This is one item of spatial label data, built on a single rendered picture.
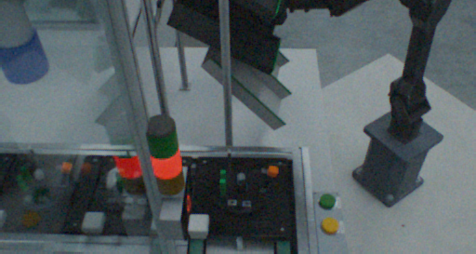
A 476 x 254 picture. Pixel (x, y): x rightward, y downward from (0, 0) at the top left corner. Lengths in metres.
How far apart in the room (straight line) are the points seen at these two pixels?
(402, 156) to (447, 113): 0.49
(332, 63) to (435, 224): 1.95
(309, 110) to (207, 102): 0.34
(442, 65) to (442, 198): 2.00
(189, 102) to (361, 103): 0.58
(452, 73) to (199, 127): 2.14
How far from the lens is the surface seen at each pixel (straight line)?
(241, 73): 1.30
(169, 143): 0.74
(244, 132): 1.47
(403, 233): 1.32
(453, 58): 3.43
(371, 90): 1.67
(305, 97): 1.60
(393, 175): 1.28
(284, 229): 1.13
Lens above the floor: 1.94
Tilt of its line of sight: 46 degrees down
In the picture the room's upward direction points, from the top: 1 degrees counter-clockwise
